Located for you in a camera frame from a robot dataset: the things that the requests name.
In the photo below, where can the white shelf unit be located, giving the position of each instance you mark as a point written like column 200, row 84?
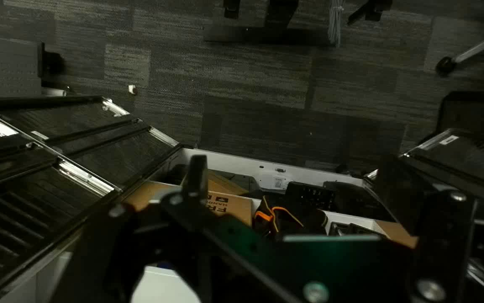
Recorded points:
column 264, row 168

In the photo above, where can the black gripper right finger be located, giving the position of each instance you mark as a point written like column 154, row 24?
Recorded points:
column 444, row 241

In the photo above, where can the grey tripod leg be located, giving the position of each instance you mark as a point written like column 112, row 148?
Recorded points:
column 477, row 51

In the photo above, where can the black floor bracket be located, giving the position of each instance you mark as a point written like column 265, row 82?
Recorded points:
column 50, row 62

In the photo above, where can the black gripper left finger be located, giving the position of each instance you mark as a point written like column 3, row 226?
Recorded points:
column 197, row 173

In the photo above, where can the dark metal rack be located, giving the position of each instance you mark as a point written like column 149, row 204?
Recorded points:
column 465, row 153

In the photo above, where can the brown cardboard box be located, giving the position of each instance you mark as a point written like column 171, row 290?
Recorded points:
column 227, row 202

